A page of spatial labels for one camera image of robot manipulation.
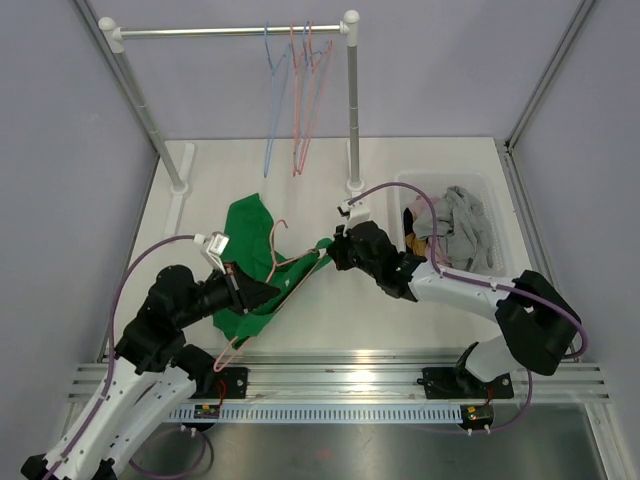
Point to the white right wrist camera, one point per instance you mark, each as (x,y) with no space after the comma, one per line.
(353,213)

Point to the mustard brown tank top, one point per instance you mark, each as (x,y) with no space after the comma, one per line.
(417,246)

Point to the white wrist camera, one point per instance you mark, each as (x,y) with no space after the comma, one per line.
(212,248)
(353,213)

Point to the white plastic basket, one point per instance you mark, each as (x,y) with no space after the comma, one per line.
(435,184)

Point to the light blue wire hanger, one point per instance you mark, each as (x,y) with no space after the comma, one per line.
(307,83)

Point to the green tank top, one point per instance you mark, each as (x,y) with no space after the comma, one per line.
(250,227)

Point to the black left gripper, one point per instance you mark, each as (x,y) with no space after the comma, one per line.
(241,287)

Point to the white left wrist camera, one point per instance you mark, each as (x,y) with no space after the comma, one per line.
(212,248)

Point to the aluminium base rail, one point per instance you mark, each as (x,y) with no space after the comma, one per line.
(367,386)

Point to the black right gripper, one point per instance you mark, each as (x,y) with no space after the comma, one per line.
(338,249)

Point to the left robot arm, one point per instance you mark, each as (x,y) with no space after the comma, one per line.
(152,372)

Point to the grey tank top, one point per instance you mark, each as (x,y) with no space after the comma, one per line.
(470,243)

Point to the white clothes rack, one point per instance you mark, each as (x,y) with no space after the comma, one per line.
(179,173)

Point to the mauve pink tank top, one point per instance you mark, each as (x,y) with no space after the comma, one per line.
(432,235)

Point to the black tank top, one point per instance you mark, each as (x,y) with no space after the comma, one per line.
(408,222)

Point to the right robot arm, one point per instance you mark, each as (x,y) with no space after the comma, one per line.
(537,326)

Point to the pink hanger of mauve top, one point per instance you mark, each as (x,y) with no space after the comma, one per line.
(299,62)

